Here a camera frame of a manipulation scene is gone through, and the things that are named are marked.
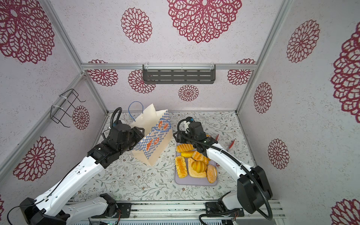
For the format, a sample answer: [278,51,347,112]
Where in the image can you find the fake croissant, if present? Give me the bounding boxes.
[192,151,209,165]

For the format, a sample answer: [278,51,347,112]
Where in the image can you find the braided fake bread loaf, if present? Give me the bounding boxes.
[176,143,195,153]

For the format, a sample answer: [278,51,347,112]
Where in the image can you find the corn topped fake bread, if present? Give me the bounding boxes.
[175,156,188,179]

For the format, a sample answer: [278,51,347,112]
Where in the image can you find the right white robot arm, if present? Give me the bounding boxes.
[173,117,273,220]

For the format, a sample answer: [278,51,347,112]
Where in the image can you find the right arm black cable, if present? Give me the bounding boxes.
[175,118,274,221]

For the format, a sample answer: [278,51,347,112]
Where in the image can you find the blue checkered paper bag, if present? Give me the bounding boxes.
[130,104,173,167]

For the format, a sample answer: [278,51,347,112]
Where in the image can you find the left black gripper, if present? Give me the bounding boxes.
[119,126,145,157]

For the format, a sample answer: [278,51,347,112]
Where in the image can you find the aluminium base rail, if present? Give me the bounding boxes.
[67,199,287,223]

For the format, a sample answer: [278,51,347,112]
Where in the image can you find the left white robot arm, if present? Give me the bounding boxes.
[20,122,145,225]

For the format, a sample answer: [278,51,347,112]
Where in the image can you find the oval sugared fake bread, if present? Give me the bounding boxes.
[206,164,218,183]

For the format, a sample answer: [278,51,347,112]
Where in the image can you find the black wire wall rack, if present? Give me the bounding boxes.
[50,88,86,128]

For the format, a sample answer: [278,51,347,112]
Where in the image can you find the triangular fake toast slice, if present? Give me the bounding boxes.
[187,158,207,178]

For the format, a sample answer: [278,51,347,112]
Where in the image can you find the round pumpkin fake bun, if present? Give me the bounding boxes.
[191,161,207,173]

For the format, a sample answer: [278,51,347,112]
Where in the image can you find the lavender plastic tray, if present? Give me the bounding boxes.
[175,149,218,186]

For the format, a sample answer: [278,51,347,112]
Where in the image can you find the dark grey wall shelf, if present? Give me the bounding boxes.
[142,64,216,84]

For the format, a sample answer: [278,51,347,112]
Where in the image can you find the small yellow fake bread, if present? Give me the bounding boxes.
[181,151,194,158]

